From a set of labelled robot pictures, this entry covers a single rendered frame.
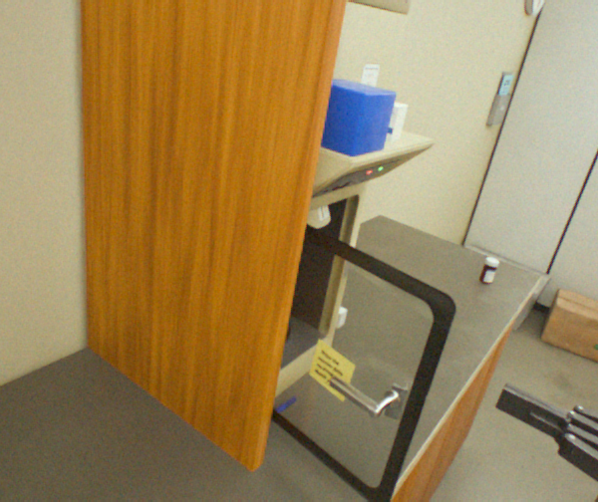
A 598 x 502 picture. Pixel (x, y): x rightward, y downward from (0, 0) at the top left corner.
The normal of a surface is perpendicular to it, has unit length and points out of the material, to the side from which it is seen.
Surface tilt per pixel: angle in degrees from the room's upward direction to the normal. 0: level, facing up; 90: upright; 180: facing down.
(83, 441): 0
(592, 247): 90
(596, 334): 88
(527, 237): 90
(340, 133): 90
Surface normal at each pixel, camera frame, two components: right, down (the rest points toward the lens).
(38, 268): 0.80, 0.37
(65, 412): 0.16, -0.89
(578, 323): -0.50, 0.26
